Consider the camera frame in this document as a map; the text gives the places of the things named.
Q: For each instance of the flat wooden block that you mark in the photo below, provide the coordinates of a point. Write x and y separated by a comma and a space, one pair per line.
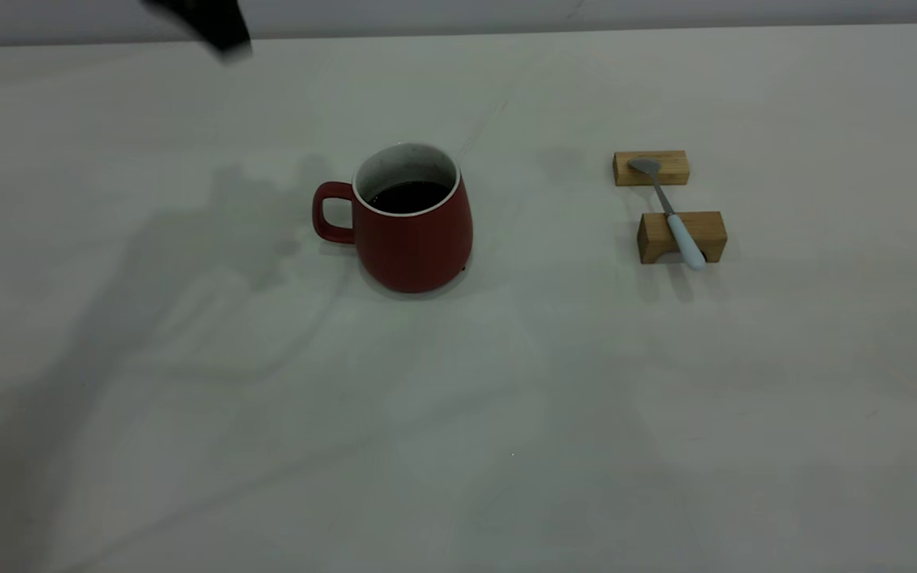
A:
669, 171

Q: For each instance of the red ceramic mug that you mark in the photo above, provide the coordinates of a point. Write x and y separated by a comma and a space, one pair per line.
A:
415, 247

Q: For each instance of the notched wooden block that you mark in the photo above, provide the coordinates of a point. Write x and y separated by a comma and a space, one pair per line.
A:
709, 231

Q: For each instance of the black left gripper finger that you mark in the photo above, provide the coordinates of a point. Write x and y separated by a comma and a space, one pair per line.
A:
212, 20

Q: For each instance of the dark coffee liquid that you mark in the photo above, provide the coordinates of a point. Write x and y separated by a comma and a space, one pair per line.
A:
407, 197

